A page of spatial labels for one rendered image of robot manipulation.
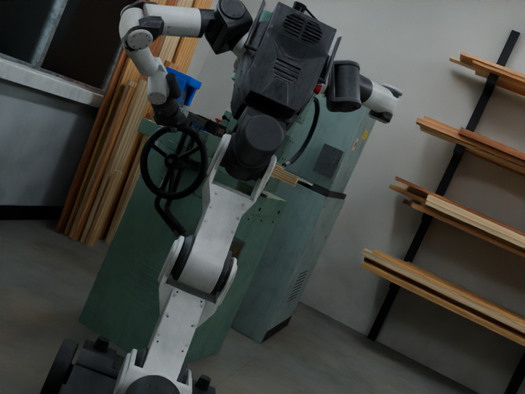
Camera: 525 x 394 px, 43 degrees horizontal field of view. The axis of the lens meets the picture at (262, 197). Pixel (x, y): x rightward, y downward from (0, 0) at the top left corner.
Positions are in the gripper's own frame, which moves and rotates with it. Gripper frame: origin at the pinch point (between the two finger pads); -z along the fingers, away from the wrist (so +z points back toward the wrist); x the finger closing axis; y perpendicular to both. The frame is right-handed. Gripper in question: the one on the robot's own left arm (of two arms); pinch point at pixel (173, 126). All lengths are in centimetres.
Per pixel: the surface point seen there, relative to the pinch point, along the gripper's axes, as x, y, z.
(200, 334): 10, -49, -84
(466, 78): 104, 209, -186
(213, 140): 9.7, 8.7, -17.9
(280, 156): 30, 25, -47
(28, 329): -42, -75, -42
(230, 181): 18.9, -2.7, -27.6
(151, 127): -21.2, 14.3, -24.6
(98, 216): -92, 24, -142
